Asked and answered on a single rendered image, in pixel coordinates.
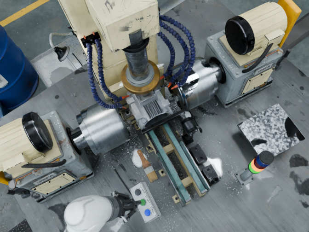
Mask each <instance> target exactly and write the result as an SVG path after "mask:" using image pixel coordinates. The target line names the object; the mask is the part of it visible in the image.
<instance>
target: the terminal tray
mask: <svg viewBox="0 0 309 232"><path fill-rule="evenodd" d="M154 92H155V94H154ZM133 96H134V98H135V100H136V102H137V104H138V106H139V108H142V107H143V106H144V105H146V104H147V103H149V102H152V101H155V100H158V95H157V93H156V91H152V92H150V93H148V94H144V95H141V96H140V97H141V101H140V97H139V96H137V95H136V94H133Z"/></svg>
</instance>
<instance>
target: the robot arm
mask: <svg viewBox="0 0 309 232"><path fill-rule="evenodd" d="M127 204H128V206H124V205H127ZM140 204H141V201H140V200H138V201H135V200H134V199H133V198H132V199H130V196H129V195H126V194H122V193H119V192H117V191H114V192H113V193H111V196H99V195H88V196H83V197H80V198H77V199H75V200H73V201H72V202H70V203H69V204H68V205H67V207H66V209H65V212H64V219H65V222H66V224H67V227H66V229H65V231H64V232H99V231H100V230H101V228H102V227H103V226H104V225H105V223H106V222H109V221H113V220H114V219H115V218H117V217H119V218H122V219H123V223H126V222H127V221H129V220H130V217H131V216H132V215H133V214H134V213H135V212H136V210H135V209H136V208H137V206H138V205H140ZM126 211H130V213H128V214H127V215H125V212H126Z"/></svg>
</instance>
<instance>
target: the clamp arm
mask: <svg viewBox="0 0 309 232"><path fill-rule="evenodd" d="M184 114H185V110H184V109H182V110H180V111H178V112H176V113H174V114H170V115H169V116H168V117H166V118H164V119H162V120H160V121H158V122H156V123H154V124H152V125H150V126H148V127H146V128H145V127H144V128H143V129H142V130H141V133H142V135H144V134H146V133H148V132H150V131H152V130H154V129H156V128H158V127H160V126H162V125H164V124H166V123H168V122H170V121H172V120H174V119H176V118H178V117H180V116H182V115H184Z"/></svg>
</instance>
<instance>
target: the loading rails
mask: <svg viewBox="0 0 309 232"><path fill-rule="evenodd" d="M134 126H135V128H136V130H139V129H140V128H139V127H138V125H137V123H135V124H134ZM160 128H161V129H162V131H163V133H164V135H165V136H166V138H167V140H168V142H169V143H170V144H169V145H167V146H165V147H162V145H161V144H160V142H159V140H158V138H157V136H156V135H155V133H154V131H153V130H152V131H150V132H148V133H146V134H145V135H146V137H147V139H148V141H149V143H150V144H149V145H148V146H146V149H147V151H148V153H150V152H152V151H154V152H155V154H156V156H157V161H158V162H159V164H160V166H161V168H162V169H161V170H159V173H160V175H161V177H164V176H166V177H167V179H168V181H169V183H170V185H171V187H172V188H173V190H174V192H175V196H173V197H172V198H173V200H174V202H175V204H177V203H178V202H180V204H181V206H182V207H183V206H184V205H186V204H188V203H190V202H191V200H192V199H191V198H190V196H189V194H188V193H187V191H186V189H185V188H186V187H187V186H189V185H191V184H193V186H194V187H195V189H196V191H197V193H198V194H199V196H200V197H201V196H203V195H205V194H206V193H208V192H209V190H210V187H209V184H208V182H207V180H206V179H205V178H204V176H203V175H202V173H201V171H200V170H199V168H198V166H197V165H196V163H195V161H194V158H193V157H192V155H191V154H190V153H189V151H188V149H187V147H186V146H185V144H184V143H183V141H181V140H180V139H179V137H180V135H179V133H178V131H175V130H174V129H173V127H172V125H171V124H170V122H168V123H166V124H164V125H162V126H160ZM172 152H175V154H176V156H177V157H178V159H179V161H180V163H181V165H182V166H183V168H184V170H185V172H186V173H187V175H188V177H187V178H185V179H183V180H180V178H179V176H178V174H177V173H176V171H175V169H174V167H173V165H172V163H171V162H170V160H169V158H168V156H167V155H168V154H170V153H172Z"/></svg>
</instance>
